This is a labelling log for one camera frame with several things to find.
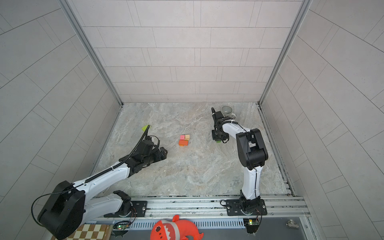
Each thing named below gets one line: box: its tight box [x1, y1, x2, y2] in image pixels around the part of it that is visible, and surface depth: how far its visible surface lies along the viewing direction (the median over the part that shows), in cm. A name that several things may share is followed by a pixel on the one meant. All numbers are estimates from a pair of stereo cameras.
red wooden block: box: [178, 139, 189, 147], surface depth 96 cm
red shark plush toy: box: [150, 214, 205, 240], surface depth 62 cm
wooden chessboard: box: [64, 224, 113, 240], surface depth 64 cm
